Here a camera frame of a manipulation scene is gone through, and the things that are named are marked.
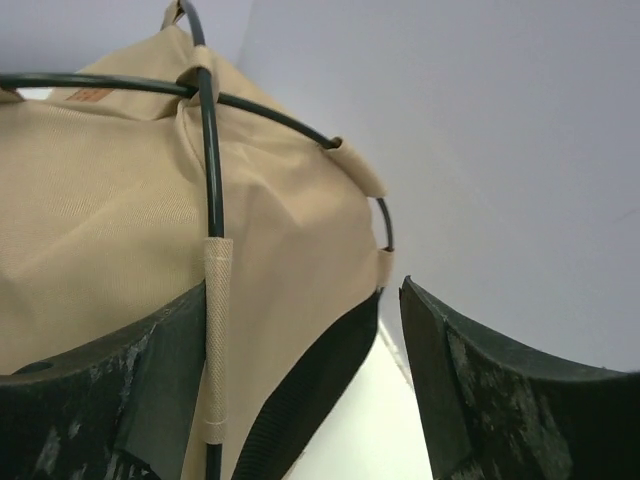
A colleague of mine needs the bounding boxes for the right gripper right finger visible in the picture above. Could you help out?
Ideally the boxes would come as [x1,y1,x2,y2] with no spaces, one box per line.
[399,279,639,479]

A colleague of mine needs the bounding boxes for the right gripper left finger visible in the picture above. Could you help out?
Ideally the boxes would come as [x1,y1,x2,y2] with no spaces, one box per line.
[1,285,206,479]

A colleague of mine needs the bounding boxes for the black tent pole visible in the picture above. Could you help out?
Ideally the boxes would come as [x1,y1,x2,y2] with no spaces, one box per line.
[179,1,225,479]
[0,72,396,251]

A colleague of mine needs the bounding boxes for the beige black pet tent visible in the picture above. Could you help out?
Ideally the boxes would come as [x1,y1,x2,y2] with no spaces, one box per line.
[1,1,394,479]

